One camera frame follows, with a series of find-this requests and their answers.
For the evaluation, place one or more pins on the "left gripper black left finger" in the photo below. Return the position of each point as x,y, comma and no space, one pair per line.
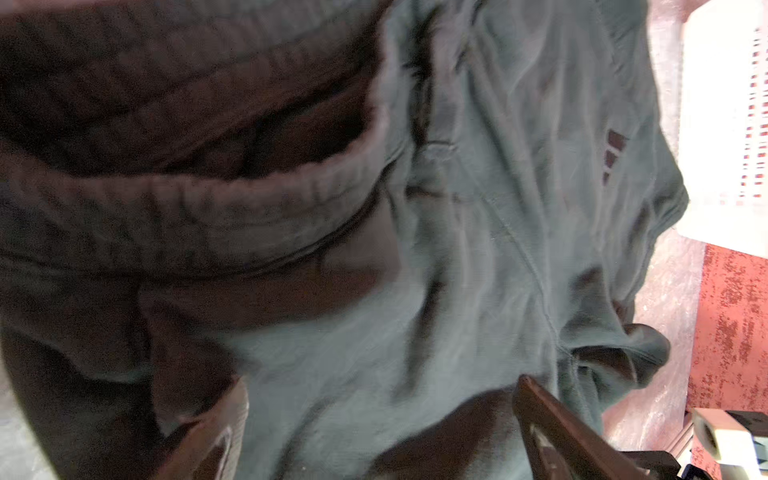
207,438

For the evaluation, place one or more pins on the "black shorts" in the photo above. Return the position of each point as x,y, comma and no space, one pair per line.
339,232

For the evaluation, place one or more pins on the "white plastic basket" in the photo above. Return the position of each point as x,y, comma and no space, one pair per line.
723,125

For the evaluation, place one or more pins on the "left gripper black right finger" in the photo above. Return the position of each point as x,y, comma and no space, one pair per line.
559,445

